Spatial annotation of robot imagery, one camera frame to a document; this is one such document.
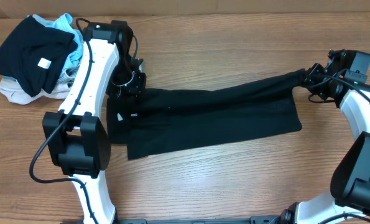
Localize black polo shirt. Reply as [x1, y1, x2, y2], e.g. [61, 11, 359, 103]
[106, 69, 305, 160]

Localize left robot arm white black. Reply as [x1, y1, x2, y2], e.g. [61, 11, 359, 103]
[29, 21, 146, 223]

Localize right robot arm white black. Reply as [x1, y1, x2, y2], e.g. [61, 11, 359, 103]
[273, 62, 370, 223]

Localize light denim jeans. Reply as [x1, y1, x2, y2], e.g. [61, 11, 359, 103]
[57, 29, 86, 88]

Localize light blue garment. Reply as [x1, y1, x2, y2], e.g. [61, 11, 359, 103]
[32, 13, 83, 70]

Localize folded black garment on pile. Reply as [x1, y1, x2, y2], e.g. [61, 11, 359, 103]
[0, 16, 76, 96]

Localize beige folded garment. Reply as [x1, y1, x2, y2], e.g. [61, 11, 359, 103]
[0, 78, 73, 105]

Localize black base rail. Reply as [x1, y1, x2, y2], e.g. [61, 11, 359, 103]
[113, 215, 290, 224]

